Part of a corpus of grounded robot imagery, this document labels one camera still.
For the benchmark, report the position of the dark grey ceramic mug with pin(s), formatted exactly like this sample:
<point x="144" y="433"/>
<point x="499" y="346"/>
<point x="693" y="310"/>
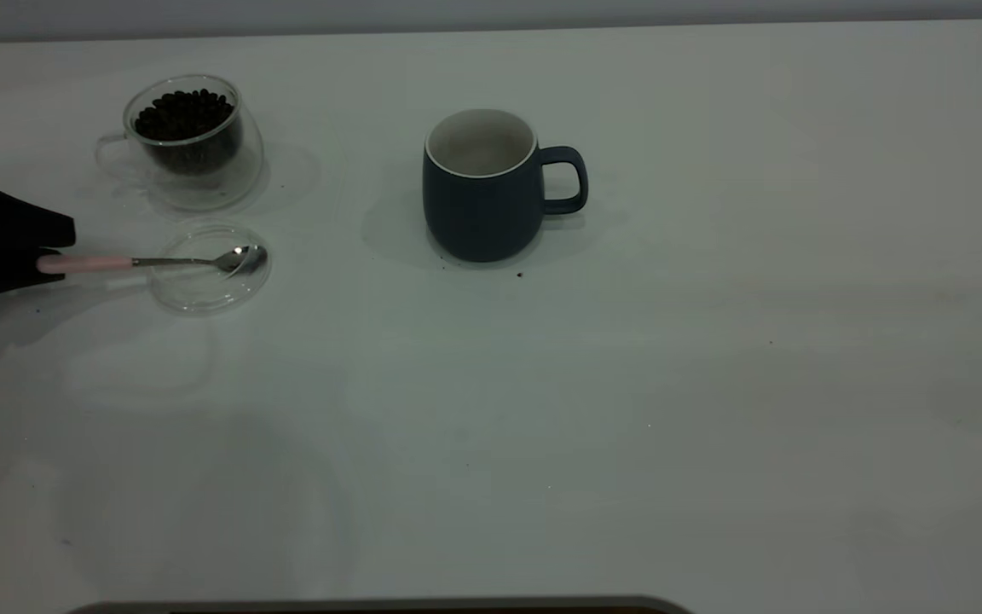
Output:
<point x="478" y="217"/>

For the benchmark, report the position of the clear round glass lid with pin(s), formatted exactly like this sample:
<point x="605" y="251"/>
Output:
<point x="205" y="294"/>

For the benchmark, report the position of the dark coffee beans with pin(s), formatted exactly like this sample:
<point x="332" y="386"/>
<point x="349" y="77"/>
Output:
<point x="186" y="119"/>

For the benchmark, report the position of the clear double-wall glass cup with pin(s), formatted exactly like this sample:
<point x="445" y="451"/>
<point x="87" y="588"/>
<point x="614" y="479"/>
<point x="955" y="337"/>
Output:
<point x="201" y="193"/>

